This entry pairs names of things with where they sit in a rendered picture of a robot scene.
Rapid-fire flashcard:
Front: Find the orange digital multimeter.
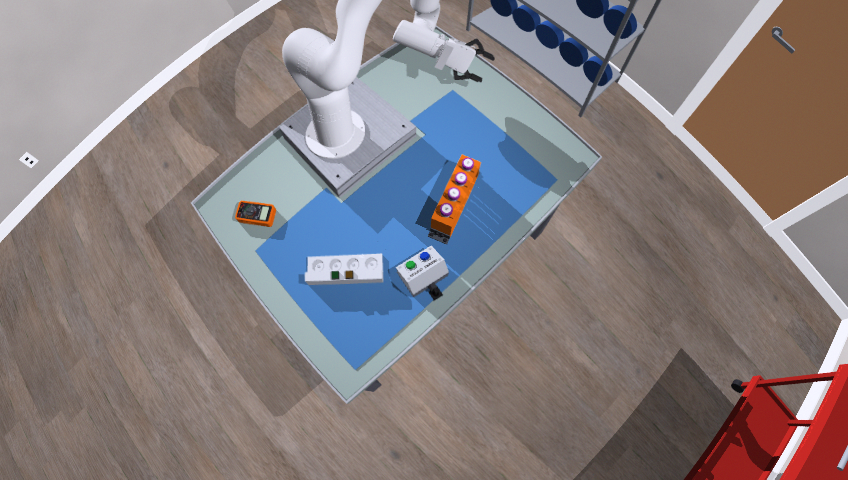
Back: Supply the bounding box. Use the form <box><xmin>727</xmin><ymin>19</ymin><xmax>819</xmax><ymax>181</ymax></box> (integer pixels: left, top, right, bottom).
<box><xmin>235</xmin><ymin>201</ymin><xmax>276</xmax><ymax>227</ymax></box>

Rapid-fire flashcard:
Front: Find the orange tube rack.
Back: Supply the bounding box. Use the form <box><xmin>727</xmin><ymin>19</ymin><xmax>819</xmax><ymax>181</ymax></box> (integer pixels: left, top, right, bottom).
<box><xmin>431</xmin><ymin>155</ymin><xmax>481</xmax><ymax>237</ymax></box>

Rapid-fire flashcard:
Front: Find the blue flat mat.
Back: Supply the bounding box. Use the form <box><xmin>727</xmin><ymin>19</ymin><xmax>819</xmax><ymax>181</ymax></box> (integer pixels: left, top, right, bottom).
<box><xmin>256</xmin><ymin>90</ymin><xmax>557</xmax><ymax>370</ymax></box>

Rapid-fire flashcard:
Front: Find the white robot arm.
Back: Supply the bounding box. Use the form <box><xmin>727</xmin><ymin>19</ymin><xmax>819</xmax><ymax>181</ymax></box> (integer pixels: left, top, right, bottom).
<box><xmin>282</xmin><ymin>0</ymin><xmax>454</xmax><ymax>159</ymax></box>

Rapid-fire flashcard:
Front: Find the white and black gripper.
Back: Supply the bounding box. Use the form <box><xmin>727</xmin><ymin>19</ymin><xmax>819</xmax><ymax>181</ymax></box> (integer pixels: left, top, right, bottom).
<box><xmin>445</xmin><ymin>38</ymin><xmax>495</xmax><ymax>82</ymax></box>

